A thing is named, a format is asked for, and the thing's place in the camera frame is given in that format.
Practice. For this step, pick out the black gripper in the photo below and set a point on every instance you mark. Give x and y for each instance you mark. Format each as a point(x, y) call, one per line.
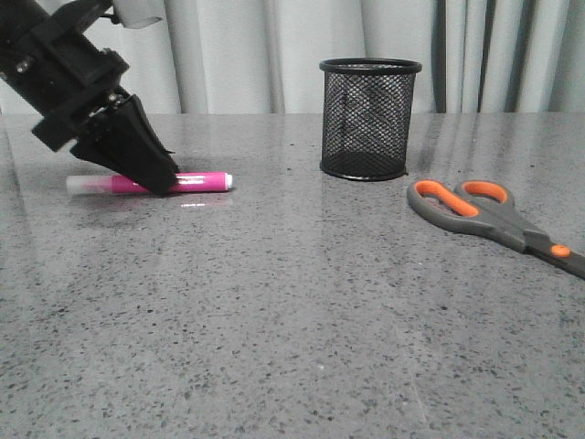
point(47, 60)

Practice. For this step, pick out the pink highlighter pen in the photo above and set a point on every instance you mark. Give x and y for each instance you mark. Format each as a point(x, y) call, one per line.
point(205, 182)

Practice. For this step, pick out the grey orange scissors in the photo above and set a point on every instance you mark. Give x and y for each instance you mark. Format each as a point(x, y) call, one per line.
point(487, 209)

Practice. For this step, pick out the black mesh pen cup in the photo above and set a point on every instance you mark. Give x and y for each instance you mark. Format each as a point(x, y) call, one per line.
point(366, 117)

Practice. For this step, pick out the grey curtain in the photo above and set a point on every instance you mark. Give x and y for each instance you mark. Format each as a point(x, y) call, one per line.
point(263, 56)

